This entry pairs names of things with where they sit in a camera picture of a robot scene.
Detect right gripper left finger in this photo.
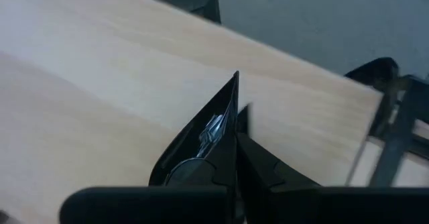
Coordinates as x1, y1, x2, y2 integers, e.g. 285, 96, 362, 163
165, 107, 238, 188

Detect wooden riser shelf black legs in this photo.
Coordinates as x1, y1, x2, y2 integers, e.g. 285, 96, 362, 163
0, 0, 385, 224

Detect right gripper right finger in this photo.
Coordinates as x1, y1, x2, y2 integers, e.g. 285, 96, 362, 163
237, 103, 321, 188

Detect black teardrop mini plate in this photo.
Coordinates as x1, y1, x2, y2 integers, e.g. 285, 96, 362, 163
148, 70, 240, 187

